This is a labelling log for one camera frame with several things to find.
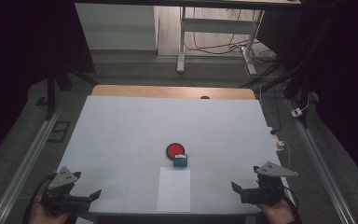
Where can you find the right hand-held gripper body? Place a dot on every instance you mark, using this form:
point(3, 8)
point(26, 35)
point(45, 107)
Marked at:
point(265, 189)

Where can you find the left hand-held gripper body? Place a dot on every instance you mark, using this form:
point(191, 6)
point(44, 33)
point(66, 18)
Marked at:
point(62, 194)

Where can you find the blue stamp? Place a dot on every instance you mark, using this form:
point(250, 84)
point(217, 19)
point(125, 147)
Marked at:
point(180, 160)

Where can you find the red round ink pad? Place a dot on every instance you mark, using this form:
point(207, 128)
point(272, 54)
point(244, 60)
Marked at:
point(173, 150)

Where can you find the person's right hand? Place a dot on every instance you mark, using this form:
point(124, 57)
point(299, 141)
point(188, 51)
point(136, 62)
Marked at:
point(276, 213)

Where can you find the person's left hand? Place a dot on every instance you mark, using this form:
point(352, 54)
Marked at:
point(45, 215)

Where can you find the white paper sheet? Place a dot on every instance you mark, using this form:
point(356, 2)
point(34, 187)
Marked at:
point(174, 189)

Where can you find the white power adapter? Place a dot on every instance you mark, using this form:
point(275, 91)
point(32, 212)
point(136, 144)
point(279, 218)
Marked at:
point(297, 112)

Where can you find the black metal stand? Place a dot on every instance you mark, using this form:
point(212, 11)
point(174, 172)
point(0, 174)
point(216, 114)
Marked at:
point(51, 90)

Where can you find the white table cover board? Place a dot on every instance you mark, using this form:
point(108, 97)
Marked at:
point(174, 124)

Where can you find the black tripod stand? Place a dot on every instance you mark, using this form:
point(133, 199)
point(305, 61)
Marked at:
point(295, 77)

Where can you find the wooden table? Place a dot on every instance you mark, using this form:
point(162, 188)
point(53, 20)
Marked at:
point(167, 92)

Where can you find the black curtain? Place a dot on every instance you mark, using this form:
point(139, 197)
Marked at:
point(348, 93)
point(18, 62)

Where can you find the white cabinet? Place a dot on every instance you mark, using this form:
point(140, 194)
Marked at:
point(115, 26)

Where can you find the aluminium rail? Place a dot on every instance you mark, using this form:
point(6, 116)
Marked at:
point(21, 169)
point(323, 174)

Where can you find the white desk frame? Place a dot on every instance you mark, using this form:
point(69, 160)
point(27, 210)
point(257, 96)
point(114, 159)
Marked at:
point(217, 26)

